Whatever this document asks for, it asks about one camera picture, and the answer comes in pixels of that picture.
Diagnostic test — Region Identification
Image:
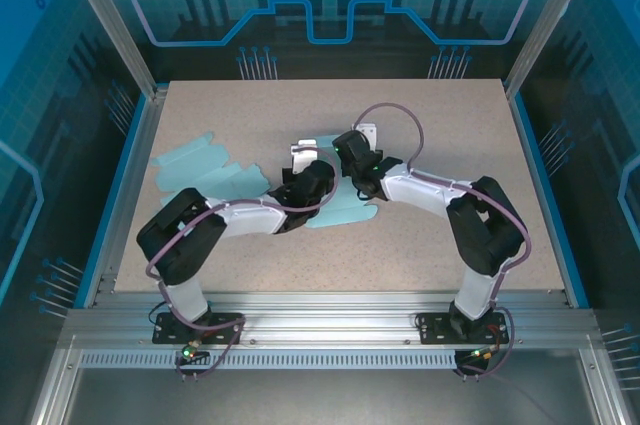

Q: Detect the aluminium frame beam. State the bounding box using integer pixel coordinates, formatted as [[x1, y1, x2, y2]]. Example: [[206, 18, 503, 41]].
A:
[[57, 289, 604, 352]]

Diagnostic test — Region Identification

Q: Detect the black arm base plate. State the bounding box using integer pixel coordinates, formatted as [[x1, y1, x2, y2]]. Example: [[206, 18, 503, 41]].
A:
[[151, 311, 247, 346], [416, 311, 512, 346]]

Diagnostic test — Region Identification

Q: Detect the slotted grey cable duct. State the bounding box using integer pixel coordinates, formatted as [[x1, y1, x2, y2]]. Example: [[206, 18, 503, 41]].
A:
[[78, 349, 460, 371]]

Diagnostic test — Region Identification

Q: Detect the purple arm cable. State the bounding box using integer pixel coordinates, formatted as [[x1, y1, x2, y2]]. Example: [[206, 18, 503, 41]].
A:
[[353, 102, 531, 381], [144, 143, 341, 381]]

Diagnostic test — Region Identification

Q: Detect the light blue paper box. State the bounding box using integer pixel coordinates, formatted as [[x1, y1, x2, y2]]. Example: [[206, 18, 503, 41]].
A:
[[303, 133, 380, 232], [148, 130, 275, 207]]

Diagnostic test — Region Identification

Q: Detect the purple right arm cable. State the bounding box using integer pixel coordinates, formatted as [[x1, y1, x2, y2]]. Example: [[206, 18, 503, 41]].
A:
[[353, 102, 531, 381]]

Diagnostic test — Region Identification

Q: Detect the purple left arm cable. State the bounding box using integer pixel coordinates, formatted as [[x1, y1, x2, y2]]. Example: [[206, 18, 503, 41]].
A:
[[144, 143, 341, 381]]

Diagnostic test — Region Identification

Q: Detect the aluminium frame post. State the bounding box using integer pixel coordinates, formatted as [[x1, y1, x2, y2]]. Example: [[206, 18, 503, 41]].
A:
[[502, 0, 604, 99], [53, 0, 170, 99]]

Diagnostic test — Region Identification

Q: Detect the small connector with green LED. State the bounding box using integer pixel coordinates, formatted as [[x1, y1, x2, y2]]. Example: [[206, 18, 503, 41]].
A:
[[455, 343, 504, 366], [173, 338, 212, 367]]

